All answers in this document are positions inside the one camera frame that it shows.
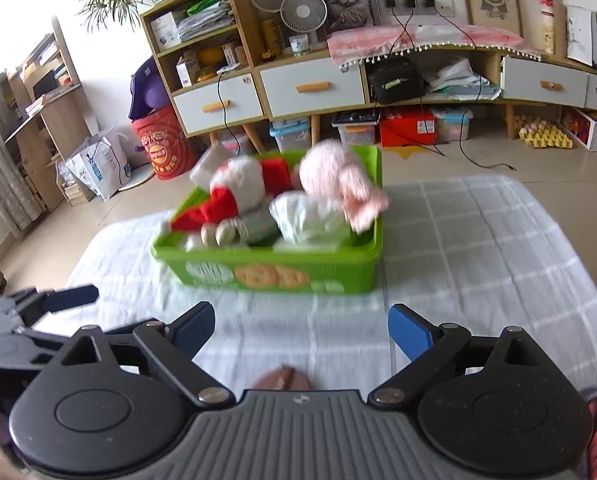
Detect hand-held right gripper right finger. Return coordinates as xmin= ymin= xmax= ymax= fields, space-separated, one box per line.
xmin=368 ymin=303 xmax=549 ymax=407

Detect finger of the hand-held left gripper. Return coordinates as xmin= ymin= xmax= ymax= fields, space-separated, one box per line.
xmin=11 ymin=326 xmax=82 ymax=356
xmin=41 ymin=284 xmax=100 ymax=313

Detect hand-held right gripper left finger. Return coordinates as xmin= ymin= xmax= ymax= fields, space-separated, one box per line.
xmin=53 ymin=301 xmax=236 ymax=409

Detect green plastic box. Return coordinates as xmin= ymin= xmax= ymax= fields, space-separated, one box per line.
xmin=151 ymin=146 xmax=384 ymax=295

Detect brown round puff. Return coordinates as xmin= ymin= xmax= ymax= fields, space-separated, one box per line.
xmin=252 ymin=365 xmax=315 ymax=392

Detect green towel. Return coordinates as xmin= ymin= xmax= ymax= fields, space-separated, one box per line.
xmin=231 ymin=205 xmax=282 ymax=247

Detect white cloth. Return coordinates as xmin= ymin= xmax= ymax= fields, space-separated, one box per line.
xmin=270 ymin=194 xmax=351 ymax=251

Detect red and white plush doll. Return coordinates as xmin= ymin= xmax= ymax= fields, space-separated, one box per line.
xmin=159 ymin=155 xmax=299 ymax=251

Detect white foam block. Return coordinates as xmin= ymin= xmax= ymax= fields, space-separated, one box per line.
xmin=189 ymin=146 xmax=229 ymax=191

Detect pink plush toy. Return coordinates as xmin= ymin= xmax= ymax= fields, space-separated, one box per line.
xmin=298 ymin=140 xmax=390 ymax=233

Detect grey checkered blanket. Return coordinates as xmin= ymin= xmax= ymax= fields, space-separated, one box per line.
xmin=66 ymin=175 xmax=597 ymax=403

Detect white paper bag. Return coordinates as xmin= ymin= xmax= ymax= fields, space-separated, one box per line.
xmin=66 ymin=127 xmax=132 ymax=202

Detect curtain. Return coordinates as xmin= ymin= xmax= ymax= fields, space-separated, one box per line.
xmin=0 ymin=50 xmax=44 ymax=241

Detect wooden bookshelf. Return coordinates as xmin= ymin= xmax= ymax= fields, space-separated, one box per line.
xmin=3 ymin=17 xmax=94 ymax=211

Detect red bucket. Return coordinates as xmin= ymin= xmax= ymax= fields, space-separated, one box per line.
xmin=131 ymin=106 xmax=199 ymax=181

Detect red cardboard box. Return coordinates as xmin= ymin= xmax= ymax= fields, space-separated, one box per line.
xmin=379 ymin=107 xmax=438 ymax=148

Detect clear storage box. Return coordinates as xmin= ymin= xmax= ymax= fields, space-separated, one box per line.
xmin=433 ymin=109 xmax=474 ymax=143

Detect black lid storage box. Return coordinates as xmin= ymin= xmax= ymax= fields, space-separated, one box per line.
xmin=331 ymin=110 xmax=381 ymax=148

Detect blue lid storage box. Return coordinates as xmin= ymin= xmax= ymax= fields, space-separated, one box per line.
xmin=270 ymin=119 xmax=311 ymax=153

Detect yellow egg tray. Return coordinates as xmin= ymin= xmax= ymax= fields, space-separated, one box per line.
xmin=513 ymin=114 xmax=574 ymax=150

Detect black bag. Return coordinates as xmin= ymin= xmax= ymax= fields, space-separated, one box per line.
xmin=367 ymin=57 xmax=425 ymax=106

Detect small white carton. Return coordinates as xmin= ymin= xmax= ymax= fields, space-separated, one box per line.
xmin=175 ymin=55 xmax=202 ymax=88

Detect pile of folded papers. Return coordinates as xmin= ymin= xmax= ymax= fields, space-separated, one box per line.
xmin=423 ymin=57 xmax=501 ymax=101

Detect white toy box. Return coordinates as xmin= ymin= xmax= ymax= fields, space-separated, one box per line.
xmin=561 ymin=107 xmax=597 ymax=153

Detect low wooden TV stand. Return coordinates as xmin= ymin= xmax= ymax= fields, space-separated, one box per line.
xmin=256 ymin=42 xmax=597 ymax=141

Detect pink fringed cloth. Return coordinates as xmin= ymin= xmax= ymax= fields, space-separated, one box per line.
xmin=327 ymin=24 xmax=544 ymax=68

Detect yellow bottle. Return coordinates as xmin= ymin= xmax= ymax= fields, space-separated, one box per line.
xmin=261 ymin=17 xmax=285 ymax=58

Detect stack of papers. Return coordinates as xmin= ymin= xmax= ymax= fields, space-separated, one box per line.
xmin=178 ymin=0 xmax=236 ymax=43

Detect tall wooden shelf cabinet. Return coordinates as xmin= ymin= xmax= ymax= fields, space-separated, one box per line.
xmin=141 ymin=0 xmax=272 ymax=153

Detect white bottle red cap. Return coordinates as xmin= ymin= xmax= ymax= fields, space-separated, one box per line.
xmin=538 ymin=0 xmax=556 ymax=56

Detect white desk fan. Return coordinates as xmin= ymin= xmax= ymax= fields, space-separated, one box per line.
xmin=280 ymin=0 xmax=327 ymax=53

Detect framed cat picture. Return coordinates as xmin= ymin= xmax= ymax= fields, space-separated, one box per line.
xmin=312 ymin=0 xmax=381 ymax=33

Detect black cable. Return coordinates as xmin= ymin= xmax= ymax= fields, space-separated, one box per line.
xmin=431 ymin=10 xmax=518 ymax=171

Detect wall power sockets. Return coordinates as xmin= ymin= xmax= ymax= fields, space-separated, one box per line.
xmin=383 ymin=0 xmax=454 ymax=17

